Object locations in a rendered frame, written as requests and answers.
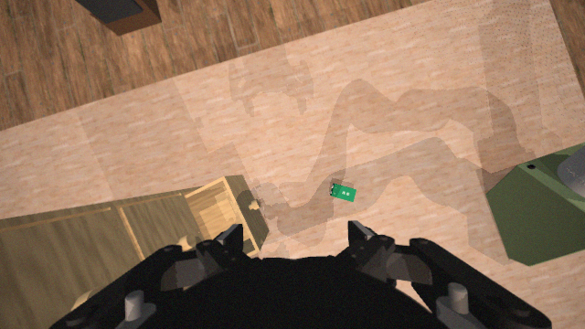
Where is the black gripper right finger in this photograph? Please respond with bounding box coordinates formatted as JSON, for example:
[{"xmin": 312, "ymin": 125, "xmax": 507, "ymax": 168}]
[{"xmin": 321, "ymin": 220, "xmax": 552, "ymax": 329}]

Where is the green nine-volt battery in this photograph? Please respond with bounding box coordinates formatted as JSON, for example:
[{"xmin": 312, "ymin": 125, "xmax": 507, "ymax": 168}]
[{"xmin": 330, "ymin": 183, "xmax": 356, "ymax": 202}]

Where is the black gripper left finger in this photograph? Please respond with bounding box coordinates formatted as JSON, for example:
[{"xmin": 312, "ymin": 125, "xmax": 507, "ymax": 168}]
[{"xmin": 48, "ymin": 224, "xmax": 263, "ymax": 329}]

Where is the light wooden chest of drawers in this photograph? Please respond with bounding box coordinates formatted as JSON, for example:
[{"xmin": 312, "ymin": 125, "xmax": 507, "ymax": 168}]
[{"xmin": 0, "ymin": 186, "xmax": 205, "ymax": 265}]

